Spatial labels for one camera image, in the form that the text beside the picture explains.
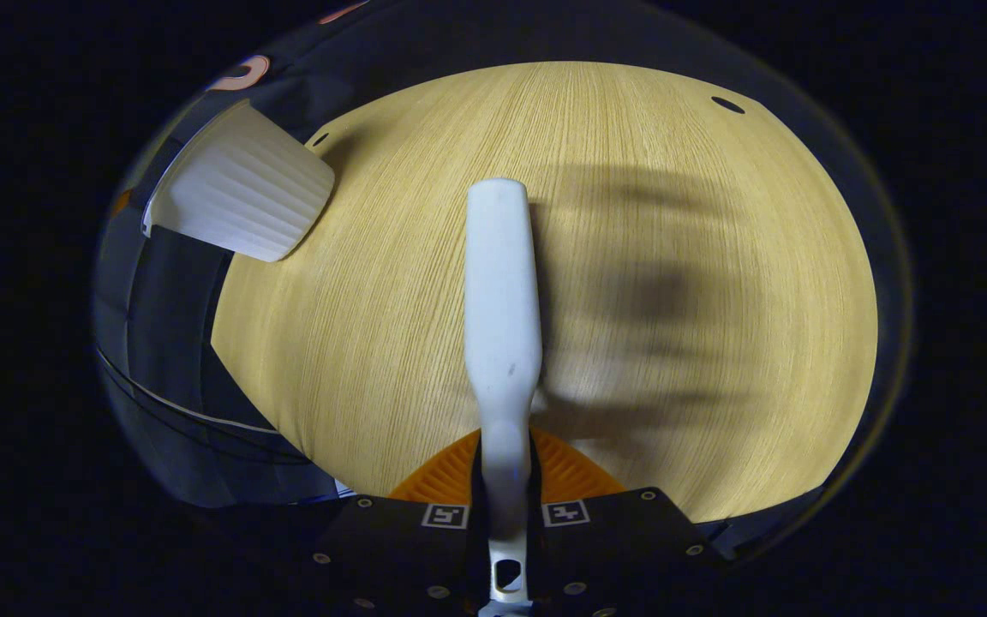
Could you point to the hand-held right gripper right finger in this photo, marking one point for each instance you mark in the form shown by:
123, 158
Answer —
622, 548

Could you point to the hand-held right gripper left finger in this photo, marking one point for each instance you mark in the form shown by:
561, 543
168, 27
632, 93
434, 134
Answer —
399, 557

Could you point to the small white broom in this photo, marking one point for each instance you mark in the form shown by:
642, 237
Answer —
504, 317

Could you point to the white ribbed garbage bin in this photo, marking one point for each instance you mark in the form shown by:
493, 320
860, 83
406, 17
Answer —
245, 197

